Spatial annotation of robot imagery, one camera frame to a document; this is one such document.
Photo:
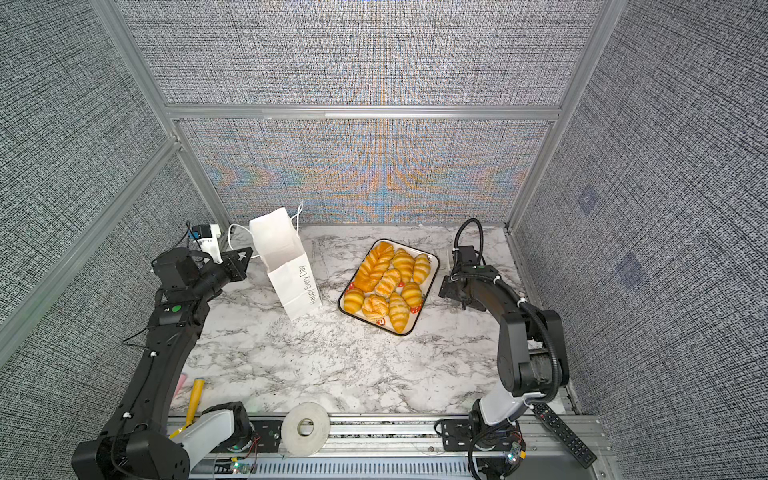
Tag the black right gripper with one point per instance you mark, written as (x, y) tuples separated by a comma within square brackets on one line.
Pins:
[(448, 289)]

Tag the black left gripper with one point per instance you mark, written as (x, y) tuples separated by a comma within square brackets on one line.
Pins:
[(231, 262)]

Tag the fake croissant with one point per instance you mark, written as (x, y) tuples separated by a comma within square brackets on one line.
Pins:
[(412, 294), (399, 312), (404, 263), (353, 300), (421, 269)]

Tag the white paper gift bag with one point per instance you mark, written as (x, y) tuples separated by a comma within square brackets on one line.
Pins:
[(275, 241)]

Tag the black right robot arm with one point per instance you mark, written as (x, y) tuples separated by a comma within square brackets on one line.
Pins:
[(531, 358)]

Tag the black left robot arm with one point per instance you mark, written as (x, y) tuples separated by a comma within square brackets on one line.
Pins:
[(135, 443)]

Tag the fake bread roll centre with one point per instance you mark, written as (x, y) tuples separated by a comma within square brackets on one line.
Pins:
[(388, 283)]

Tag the long braided fake bread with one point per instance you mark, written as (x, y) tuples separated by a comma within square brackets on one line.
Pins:
[(374, 266)]

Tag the white tray with black rim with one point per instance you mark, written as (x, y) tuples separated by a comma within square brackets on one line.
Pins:
[(384, 323)]

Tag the yellow plastic scoop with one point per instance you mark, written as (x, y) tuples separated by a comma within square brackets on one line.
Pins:
[(194, 401)]

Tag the white tape roll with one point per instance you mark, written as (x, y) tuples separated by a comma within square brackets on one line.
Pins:
[(305, 429)]

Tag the black remote control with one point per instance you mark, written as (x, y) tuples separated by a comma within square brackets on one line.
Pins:
[(570, 440)]

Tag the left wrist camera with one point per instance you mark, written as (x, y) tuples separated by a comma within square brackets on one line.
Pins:
[(207, 236)]

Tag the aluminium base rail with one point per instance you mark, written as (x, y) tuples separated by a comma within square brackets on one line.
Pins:
[(394, 446)]

